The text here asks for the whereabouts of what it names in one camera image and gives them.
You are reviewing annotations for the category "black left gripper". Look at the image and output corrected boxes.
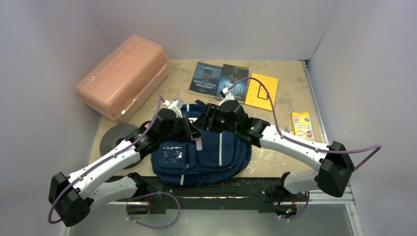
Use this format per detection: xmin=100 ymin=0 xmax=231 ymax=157
xmin=159 ymin=114 xmax=202 ymax=144

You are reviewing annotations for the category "navy blue student backpack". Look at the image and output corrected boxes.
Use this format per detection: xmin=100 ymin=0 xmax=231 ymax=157
xmin=150 ymin=101 xmax=252 ymax=187

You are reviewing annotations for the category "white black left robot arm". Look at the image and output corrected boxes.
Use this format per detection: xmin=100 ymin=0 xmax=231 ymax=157
xmin=48 ymin=108 xmax=202 ymax=227

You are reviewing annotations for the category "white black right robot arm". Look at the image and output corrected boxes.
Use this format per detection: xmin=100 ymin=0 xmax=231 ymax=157
xmin=194 ymin=100 xmax=355 ymax=200

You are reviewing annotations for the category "Nineteen Eighty-Four paperback book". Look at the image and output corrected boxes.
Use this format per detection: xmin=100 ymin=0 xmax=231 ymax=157
xmin=189 ymin=61 xmax=222 ymax=96

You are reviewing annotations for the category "dark blue paperback book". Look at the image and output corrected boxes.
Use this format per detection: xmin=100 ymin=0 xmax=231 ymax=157
xmin=216 ymin=64 xmax=249 ymax=103

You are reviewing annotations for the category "yellow paperback book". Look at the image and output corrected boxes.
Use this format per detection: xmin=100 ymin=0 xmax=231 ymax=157
xmin=244 ymin=73 xmax=279 ymax=111

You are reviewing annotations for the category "grey round disc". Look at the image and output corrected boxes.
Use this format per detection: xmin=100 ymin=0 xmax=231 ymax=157
xmin=99 ymin=123 xmax=140 ymax=163

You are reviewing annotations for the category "translucent pink storage box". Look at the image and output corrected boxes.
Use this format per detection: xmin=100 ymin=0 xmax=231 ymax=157
xmin=76 ymin=35 xmax=168 ymax=123

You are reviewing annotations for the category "colourful crayon box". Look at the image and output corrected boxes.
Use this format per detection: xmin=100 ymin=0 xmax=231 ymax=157
xmin=292 ymin=112 xmax=315 ymax=142

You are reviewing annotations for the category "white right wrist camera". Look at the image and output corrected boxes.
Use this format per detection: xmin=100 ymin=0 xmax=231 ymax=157
xmin=218 ymin=88 xmax=235 ymax=106

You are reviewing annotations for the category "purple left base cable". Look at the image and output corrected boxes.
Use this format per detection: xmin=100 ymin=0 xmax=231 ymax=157
xmin=125 ymin=190 xmax=181 ymax=229

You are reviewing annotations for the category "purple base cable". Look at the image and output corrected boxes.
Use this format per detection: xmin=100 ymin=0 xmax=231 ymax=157
xmin=277 ymin=192 xmax=310 ymax=221
xmin=125 ymin=190 xmax=181 ymax=229

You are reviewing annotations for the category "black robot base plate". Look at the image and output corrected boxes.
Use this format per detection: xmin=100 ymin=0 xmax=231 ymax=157
xmin=115 ymin=176 xmax=308 ymax=216

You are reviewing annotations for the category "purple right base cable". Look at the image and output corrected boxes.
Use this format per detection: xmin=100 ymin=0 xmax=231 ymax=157
xmin=277 ymin=192 xmax=310 ymax=221

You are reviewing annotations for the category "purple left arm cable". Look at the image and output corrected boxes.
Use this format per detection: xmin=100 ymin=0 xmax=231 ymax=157
xmin=47 ymin=92 xmax=167 ymax=225

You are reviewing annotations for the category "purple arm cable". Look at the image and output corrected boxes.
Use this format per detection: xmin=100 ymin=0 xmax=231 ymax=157
xmin=47 ymin=92 xmax=167 ymax=225
xmin=226 ymin=77 xmax=382 ymax=172

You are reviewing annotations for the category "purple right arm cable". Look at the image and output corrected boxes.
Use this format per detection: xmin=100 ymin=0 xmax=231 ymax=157
xmin=226 ymin=77 xmax=382 ymax=172

